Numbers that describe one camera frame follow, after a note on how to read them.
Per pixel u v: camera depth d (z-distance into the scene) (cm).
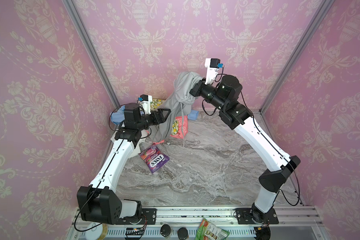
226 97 48
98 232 66
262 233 71
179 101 58
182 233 61
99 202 40
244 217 73
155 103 102
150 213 75
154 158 92
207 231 68
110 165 46
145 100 66
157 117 66
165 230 63
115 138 53
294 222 131
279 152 45
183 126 105
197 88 53
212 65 52
